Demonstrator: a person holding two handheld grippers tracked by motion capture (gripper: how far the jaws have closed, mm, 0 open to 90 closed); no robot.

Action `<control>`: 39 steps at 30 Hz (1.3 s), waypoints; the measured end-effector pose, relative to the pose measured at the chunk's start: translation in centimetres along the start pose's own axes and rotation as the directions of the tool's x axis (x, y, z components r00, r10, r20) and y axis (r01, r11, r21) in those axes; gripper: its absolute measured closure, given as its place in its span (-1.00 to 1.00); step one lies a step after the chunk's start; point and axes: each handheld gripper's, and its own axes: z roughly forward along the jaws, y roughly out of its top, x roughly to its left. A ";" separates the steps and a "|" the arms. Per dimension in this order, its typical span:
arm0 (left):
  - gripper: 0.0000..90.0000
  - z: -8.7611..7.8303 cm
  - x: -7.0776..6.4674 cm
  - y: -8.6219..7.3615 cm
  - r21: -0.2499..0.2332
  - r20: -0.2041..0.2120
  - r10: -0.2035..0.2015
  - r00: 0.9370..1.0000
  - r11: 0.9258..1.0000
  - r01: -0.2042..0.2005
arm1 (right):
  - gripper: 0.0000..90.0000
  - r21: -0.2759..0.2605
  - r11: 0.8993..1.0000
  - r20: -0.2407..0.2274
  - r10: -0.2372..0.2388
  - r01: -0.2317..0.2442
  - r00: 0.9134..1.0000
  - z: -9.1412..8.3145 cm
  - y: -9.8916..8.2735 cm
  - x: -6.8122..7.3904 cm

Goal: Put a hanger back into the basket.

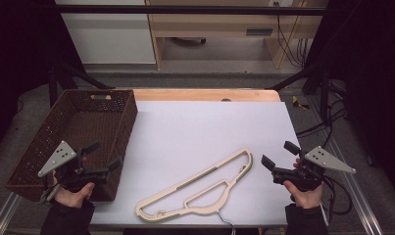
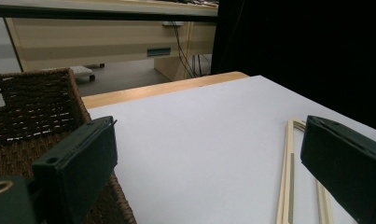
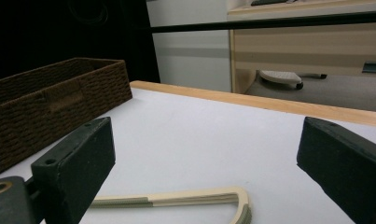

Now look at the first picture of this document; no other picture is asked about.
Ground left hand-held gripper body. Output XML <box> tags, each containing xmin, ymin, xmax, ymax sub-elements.
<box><xmin>37</xmin><ymin>140</ymin><xmax>111</xmax><ymax>194</ymax></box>

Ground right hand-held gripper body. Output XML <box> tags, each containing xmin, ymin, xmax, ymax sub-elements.
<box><xmin>272</xmin><ymin>145</ymin><xmax>357</xmax><ymax>193</ymax></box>

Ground brown woven basket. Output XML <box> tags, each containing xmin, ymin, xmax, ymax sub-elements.
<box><xmin>5</xmin><ymin>88</ymin><xmax>139</xmax><ymax>203</ymax></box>

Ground cream plastic clothes hanger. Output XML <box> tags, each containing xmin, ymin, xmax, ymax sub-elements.
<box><xmin>134</xmin><ymin>147</ymin><xmax>254</xmax><ymax>235</ymax></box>

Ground person's right hand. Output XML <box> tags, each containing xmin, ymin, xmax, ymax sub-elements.
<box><xmin>282</xmin><ymin>180</ymin><xmax>324</xmax><ymax>210</ymax></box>

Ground person's left hand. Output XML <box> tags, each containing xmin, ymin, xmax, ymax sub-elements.
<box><xmin>52</xmin><ymin>175</ymin><xmax>96</xmax><ymax>210</ymax></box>

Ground yellow and black tool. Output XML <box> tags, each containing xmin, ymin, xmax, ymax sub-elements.
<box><xmin>291</xmin><ymin>95</ymin><xmax>311</xmax><ymax>111</ymax></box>

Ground black metal stand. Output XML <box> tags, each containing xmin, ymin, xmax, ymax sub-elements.
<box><xmin>267</xmin><ymin>62</ymin><xmax>331</xmax><ymax>121</ymax></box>
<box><xmin>48</xmin><ymin>63</ymin><xmax>116</xmax><ymax>107</ymax></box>

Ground white table cover sheet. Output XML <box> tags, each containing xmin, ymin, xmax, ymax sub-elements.
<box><xmin>90</xmin><ymin>100</ymin><xmax>301</xmax><ymax>227</ymax></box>

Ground black curtain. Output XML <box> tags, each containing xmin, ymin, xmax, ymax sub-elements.
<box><xmin>0</xmin><ymin>0</ymin><xmax>85</xmax><ymax>158</ymax></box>
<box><xmin>304</xmin><ymin>0</ymin><xmax>395</xmax><ymax>200</ymax></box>

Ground white cabinet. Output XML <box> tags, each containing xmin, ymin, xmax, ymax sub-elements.
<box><xmin>56</xmin><ymin>0</ymin><xmax>157</xmax><ymax>66</ymax></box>

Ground light wooden desk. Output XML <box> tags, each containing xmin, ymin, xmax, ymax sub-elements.
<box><xmin>145</xmin><ymin>0</ymin><xmax>328</xmax><ymax>71</ymax></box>

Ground black metal crossbar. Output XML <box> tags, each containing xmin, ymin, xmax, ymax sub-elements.
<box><xmin>56</xmin><ymin>4</ymin><xmax>326</xmax><ymax>16</ymax></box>

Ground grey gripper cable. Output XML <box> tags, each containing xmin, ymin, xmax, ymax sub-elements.
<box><xmin>37</xmin><ymin>182</ymin><xmax>61</xmax><ymax>205</ymax></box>

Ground black floor cables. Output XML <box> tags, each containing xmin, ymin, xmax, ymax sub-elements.
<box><xmin>296</xmin><ymin>97</ymin><xmax>348</xmax><ymax>138</ymax></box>

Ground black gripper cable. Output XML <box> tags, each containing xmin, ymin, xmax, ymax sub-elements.
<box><xmin>321</xmin><ymin>175</ymin><xmax>354</xmax><ymax>216</ymax></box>

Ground aluminium rail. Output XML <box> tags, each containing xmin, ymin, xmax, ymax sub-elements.
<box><xmin>0</xmin><ymin>192</ymin><xmax>23</xmax><ymax>235</ymax></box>
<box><xmin>307</xmin><ymin>97</ymin><xmax>384</xmax><ymax>235</ymax></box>

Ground black hanging cables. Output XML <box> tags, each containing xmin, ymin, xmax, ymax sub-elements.
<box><xmin>276</xmin><ymin>3</ymin><xmax>307</xmax><ymax>68</ymax></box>

